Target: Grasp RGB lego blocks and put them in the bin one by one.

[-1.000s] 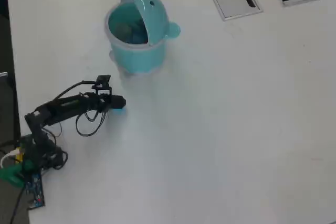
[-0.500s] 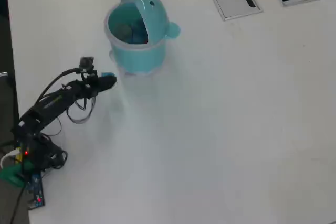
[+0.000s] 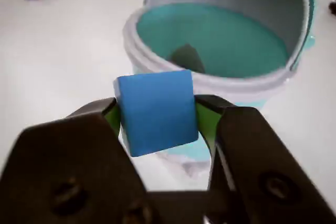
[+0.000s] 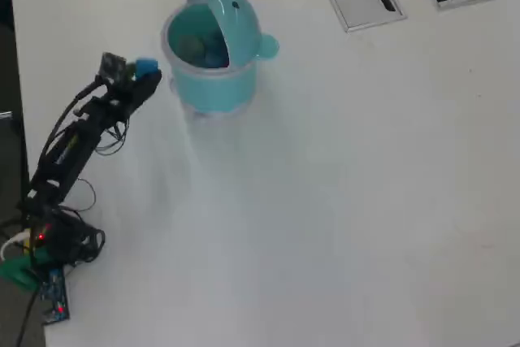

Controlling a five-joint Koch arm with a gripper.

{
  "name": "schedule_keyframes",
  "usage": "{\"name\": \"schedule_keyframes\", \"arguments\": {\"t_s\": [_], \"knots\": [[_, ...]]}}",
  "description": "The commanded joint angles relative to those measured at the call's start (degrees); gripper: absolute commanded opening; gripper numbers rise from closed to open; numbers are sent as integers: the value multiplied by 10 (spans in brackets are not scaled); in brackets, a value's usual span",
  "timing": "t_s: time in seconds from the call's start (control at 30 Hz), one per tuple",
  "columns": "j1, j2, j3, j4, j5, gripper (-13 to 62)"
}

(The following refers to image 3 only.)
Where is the blue cube block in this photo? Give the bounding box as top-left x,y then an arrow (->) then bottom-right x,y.
113,69 -> 200,158

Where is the green cube block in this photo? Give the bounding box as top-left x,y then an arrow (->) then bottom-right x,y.
167,43 -> 206,74

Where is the teal bin with swing lid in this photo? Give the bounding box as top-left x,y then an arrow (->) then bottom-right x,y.
122,0 -> 316,164

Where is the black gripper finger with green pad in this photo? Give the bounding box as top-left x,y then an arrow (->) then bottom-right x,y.
0,97 -> 155,224
194,94 -> 336,224

